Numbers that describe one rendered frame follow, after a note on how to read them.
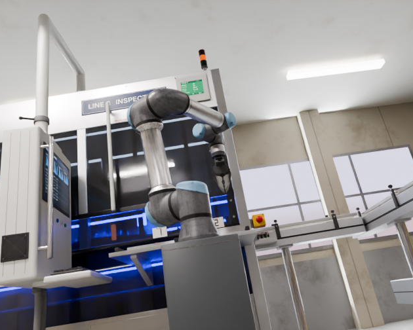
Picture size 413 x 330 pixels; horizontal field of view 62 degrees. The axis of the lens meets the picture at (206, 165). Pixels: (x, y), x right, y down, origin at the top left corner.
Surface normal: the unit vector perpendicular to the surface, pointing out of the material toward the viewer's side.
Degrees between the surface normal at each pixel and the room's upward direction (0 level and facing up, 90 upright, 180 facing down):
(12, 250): 90
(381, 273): 90
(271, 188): 90
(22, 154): 90
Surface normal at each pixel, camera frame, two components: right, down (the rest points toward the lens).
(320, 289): 0.01, -0.37
